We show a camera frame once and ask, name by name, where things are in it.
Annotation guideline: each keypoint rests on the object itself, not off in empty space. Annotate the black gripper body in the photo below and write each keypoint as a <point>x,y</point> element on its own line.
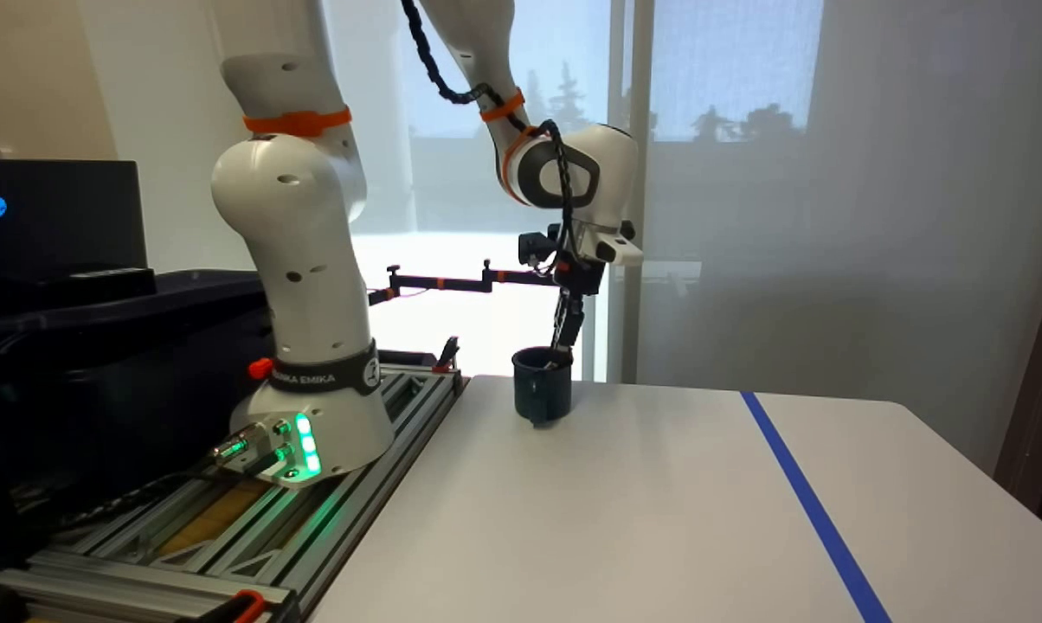
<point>571,262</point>

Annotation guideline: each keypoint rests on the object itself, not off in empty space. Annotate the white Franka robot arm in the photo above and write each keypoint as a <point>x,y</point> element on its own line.
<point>312,265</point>

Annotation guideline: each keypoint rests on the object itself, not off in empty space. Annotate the dark teal enamel mug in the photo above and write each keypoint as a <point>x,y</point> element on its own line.
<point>540,386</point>

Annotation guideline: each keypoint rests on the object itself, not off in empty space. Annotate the black rod with orange joints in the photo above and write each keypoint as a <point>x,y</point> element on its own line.
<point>461,280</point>

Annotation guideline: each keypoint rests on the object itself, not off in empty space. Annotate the blue tape line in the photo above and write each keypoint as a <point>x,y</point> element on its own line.
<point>814,506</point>

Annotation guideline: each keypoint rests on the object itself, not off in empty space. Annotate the black cabinet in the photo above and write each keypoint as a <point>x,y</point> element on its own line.
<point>106,381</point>

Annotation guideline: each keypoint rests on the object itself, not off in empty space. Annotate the black monitor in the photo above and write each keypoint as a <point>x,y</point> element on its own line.
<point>57,218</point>

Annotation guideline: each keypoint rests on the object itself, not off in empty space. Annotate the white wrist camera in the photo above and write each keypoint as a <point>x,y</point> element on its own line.
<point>622,246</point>

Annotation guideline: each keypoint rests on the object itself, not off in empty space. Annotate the aluminium rail frame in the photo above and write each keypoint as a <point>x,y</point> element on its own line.
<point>252,520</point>

